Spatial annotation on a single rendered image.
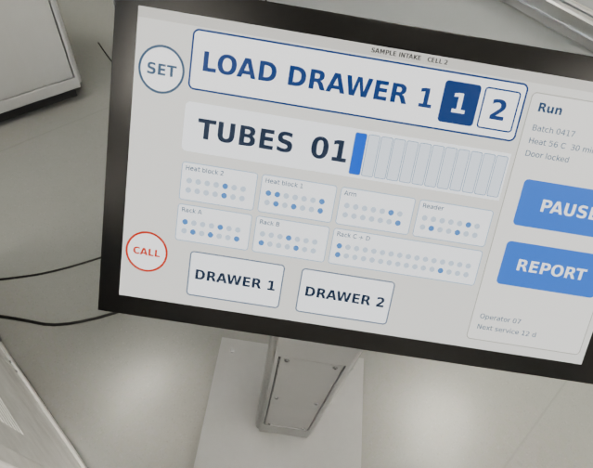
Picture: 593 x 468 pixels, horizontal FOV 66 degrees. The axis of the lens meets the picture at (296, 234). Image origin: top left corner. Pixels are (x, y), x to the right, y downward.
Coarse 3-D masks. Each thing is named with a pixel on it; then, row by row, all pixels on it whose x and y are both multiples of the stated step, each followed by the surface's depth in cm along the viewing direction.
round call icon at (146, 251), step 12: (132, 228) 44; (132, 240) 45; (144, 240) 45; (156, 240) 45; (168, 240) 45; (132, 252) 45; (144, 252) 45; (156, 252) 45; (168, 252) 45; (132, 264) 45; (144, 264) 45; (156, 264) 45
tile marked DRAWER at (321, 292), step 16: (304, 272) 45; (320, 272) 45; (336, 272) 45; (304, 288) 46; (320, 288) 46; (336, 288) 46; (352, 288) 46; (368, 288) 45; (384, 288) 45; (304, 304) 46; (320, 304) 46; (336, 304) 46; (352, 304) 46; (368, 304) 46; (384, 304) 46; (368, 320) 46; (384, 320) 46
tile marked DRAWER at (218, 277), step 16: (192, 256) 45; (208, 256) 45; (224, 256) 45; (192, 272) 45; (208, 272) 45; (224, 272) 45; (240, 272) 45; (256, 272) 45; (272, 272) 45; (192, 288) 46; (208, 288) 46; (224, 288) 46; (240, 288) 46; (256, 288) 46; (272, 288) 46; (256, 304) 46; (272, 304) 46
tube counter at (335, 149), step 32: (320, 128) 42; (352, 128) 42; (320, 160) 42; (352, 160) 42; (384, 160) 42; (416, 160) 42; (448, 160) 42; (480, 160) 42; (448, 192) 43; (480, 192) 43
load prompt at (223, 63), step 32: (192, 32) 40; (224, 32) 40; (192, 64) 41; (224, 64) 41; (256, 64) 40; (288, 64) 40; (320, 64) 40; (352, 64) 40; (384, 64) 40; (416, 64) 40; (256, 96) 41; (288, 96) 41; (320, 96) 41; (352, 96) 41; (384, 96) 41; (416, 96) 41; (448, 96) 41; (480, 96) 41; (512, 96) 41; (448, 128) 42; (480, 128) 42; (512, 128) 42
